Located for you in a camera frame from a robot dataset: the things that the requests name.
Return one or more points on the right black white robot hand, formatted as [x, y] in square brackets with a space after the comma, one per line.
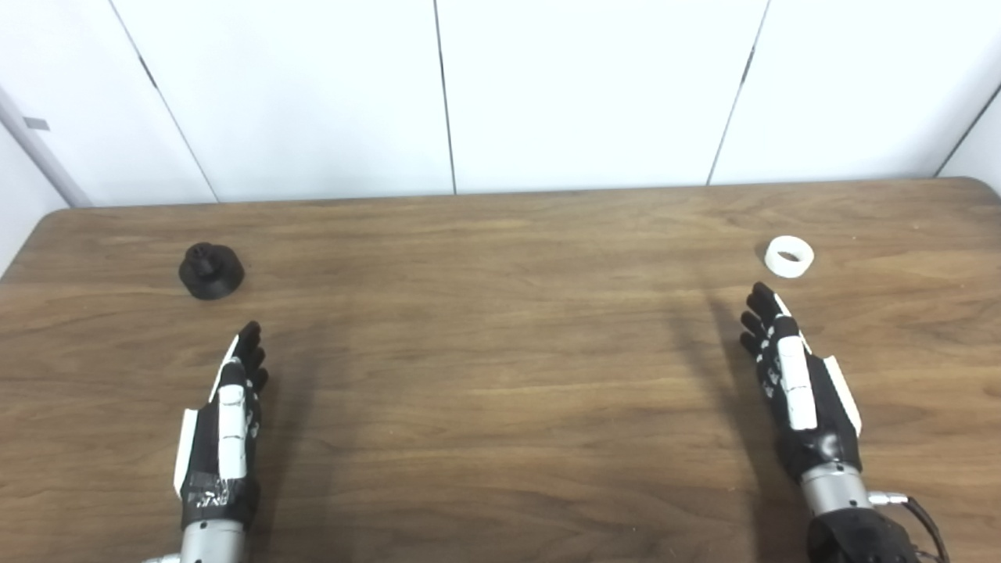
[796, 383]

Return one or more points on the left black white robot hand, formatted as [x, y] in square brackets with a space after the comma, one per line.
[232, 426]

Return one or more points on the round black part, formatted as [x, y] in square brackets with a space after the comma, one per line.
[211, 275]

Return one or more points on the small grey tag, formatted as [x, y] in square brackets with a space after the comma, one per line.
[36, 123]

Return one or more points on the grey corner post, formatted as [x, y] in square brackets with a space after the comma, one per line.
[43, 152]

